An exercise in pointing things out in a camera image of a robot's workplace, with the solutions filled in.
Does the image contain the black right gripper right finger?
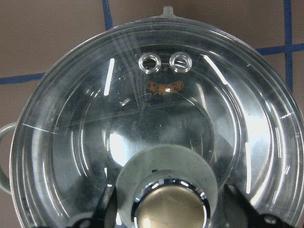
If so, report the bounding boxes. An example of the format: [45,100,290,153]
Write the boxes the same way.
[223,184,291,228]

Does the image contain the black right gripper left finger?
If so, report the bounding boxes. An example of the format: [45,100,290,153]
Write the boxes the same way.
[66,187,117,228]

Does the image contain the pale green cooking pot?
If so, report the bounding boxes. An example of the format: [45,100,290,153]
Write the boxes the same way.
[0,6,304,228]

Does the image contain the glass pot lid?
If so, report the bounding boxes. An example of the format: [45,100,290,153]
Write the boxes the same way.
[10,18,304,228]

